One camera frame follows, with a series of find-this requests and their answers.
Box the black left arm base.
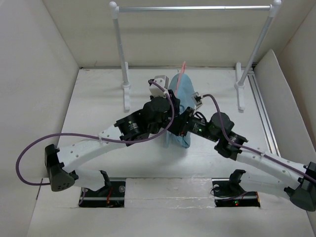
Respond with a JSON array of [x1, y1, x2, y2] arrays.
[[78, 171, 126, 208]]

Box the white metal clothes rack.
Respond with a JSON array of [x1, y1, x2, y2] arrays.
[[109, 0, 282, 112]]

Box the light blue trousers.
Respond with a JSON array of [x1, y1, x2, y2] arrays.
[[165, 74, 195, 149]]

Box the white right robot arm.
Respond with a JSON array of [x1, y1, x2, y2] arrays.
[[168, 96, 316, 212]]

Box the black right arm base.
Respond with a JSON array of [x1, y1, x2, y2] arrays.
[[210, 169, 261, 208]]

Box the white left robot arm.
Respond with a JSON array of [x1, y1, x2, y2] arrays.
[[45, 76, 180, 196]]

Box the aluminium side rail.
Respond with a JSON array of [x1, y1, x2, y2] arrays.
[[248, 69, 280, 156]]

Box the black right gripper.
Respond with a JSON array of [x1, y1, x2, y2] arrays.
[[163, 106, 219, 142]]

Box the pink clothes hanger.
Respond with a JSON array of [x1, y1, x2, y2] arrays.
[[174, 61, 186, 96]]

